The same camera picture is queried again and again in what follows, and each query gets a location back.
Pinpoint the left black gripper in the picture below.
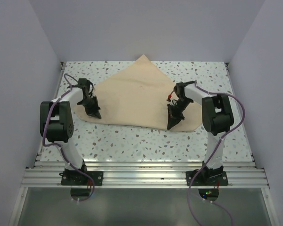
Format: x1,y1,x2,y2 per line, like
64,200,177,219
79,96,101,119

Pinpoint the beige cloth mat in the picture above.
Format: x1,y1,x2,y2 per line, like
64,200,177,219
74,54,202,133

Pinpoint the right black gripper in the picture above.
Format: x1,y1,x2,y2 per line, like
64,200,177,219
167,97,192,130

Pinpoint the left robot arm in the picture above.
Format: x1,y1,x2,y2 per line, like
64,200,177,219
40,78,101,185

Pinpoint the aluminium rail frame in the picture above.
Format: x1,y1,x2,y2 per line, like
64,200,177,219
8,61,280,226

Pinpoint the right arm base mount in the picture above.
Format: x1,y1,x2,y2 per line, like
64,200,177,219
185,166,229,186

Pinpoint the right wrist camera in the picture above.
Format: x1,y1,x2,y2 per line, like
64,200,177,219
167,94,172,102

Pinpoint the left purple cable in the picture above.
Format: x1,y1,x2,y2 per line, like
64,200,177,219
42,73,96,201

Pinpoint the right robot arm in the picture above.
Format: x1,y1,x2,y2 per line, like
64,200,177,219
167,81,234,185

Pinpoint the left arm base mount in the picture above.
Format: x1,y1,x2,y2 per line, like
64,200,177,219
59,165,104,186

